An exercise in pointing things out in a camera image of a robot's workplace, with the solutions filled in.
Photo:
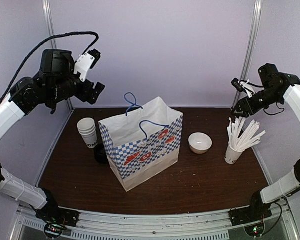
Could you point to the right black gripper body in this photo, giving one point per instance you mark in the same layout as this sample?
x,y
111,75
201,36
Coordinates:
x,y
254,107

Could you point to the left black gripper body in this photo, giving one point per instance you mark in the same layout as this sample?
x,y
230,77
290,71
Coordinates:
x,y
84,95

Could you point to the checkered paper takeout bag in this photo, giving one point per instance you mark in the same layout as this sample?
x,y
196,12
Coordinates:
x,y
142,142

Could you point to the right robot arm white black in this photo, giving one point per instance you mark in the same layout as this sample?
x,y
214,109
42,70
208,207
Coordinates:
x,y
278,89

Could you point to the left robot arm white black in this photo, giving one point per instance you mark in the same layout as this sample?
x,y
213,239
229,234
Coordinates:
x,y
59,78

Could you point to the bundle of white wrapped straws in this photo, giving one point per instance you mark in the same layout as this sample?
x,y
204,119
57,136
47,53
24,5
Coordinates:
x,y
240,138

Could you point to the stack of white paper cups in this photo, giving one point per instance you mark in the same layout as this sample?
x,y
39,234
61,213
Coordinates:
x,y
87,129

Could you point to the white cup holding straws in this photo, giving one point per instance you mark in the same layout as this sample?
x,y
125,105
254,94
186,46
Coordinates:
x,y
231,155

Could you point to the white ceramic bowl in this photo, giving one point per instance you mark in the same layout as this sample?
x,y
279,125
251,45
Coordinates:
x,y
199,143

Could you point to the stack of black cup lids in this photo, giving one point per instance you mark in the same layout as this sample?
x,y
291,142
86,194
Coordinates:
x,y
100,154

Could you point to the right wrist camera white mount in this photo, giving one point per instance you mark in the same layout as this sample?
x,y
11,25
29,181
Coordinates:
x,y
243,86

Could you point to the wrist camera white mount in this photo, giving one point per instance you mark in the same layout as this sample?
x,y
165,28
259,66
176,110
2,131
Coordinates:
x,y
243,86
85,62

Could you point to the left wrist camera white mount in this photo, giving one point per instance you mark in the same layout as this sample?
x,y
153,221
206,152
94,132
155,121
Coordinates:
x,y
85,62

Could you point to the right aluminium corner post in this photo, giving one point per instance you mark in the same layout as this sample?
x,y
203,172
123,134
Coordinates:
x,y
254,30

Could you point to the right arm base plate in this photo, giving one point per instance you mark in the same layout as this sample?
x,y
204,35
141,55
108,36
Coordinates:
x,y
244,216

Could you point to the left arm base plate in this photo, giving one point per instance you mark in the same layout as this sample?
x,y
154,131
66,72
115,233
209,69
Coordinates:
x,y
63,217

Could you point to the aluminium front rail frame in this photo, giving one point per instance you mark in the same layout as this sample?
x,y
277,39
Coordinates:
x,y
213,225

